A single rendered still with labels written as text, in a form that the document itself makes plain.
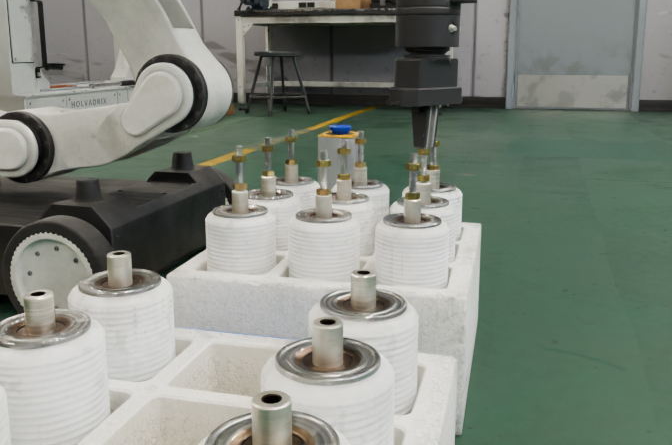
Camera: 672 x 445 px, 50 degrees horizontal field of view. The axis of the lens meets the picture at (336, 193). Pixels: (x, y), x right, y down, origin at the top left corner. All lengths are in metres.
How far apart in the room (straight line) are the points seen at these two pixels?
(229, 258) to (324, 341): 0.47
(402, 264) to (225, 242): 0.24
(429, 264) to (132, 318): 0.39
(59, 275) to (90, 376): 0.68
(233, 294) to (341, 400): 0.48
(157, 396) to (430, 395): 0.23
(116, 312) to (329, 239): 0.34
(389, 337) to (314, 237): 0.34
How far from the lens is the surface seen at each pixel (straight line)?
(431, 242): 0.90
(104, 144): 1.44
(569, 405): 1.06
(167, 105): 1.32
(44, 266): 1.29
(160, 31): 1.37
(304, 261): 0.93
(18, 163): 1.51
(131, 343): 0.69
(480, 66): 6.04
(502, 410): 1.02
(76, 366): 0.60
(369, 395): 0.50
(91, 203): 1.30
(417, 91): 0.98
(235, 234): 0.95
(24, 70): 3.68
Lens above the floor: 0.47
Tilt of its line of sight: 11 degrees down
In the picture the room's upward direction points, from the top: straight up
